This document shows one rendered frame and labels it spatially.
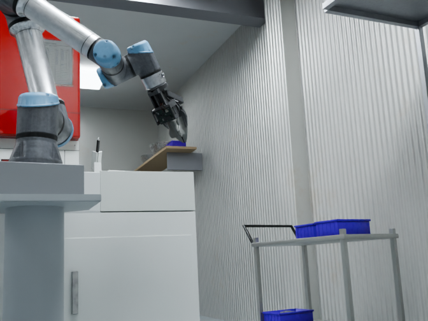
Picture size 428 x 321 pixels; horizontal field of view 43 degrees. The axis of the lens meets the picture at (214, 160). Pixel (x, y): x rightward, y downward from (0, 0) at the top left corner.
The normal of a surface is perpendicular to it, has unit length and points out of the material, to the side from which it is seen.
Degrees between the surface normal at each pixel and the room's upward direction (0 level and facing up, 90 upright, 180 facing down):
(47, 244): 90
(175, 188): 90
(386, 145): 90
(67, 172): 90
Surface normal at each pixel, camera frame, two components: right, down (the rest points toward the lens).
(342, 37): -0.93, -0.03
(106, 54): 0.00, -0.19
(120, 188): 0.36, -0.19
